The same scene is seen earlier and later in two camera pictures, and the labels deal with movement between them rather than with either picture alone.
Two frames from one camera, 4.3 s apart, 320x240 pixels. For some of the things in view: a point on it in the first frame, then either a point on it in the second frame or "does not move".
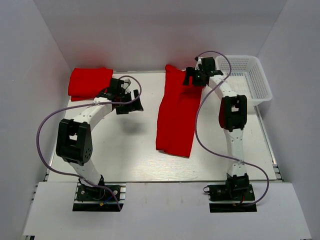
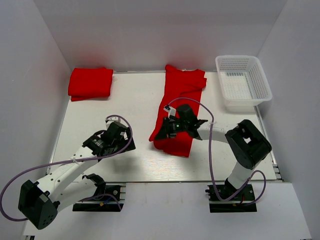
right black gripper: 191,71 → 165,132
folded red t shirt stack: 88,83 does not move
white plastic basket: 247,77 does not move
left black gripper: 136,106 → 125,142
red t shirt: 177,113 does not move
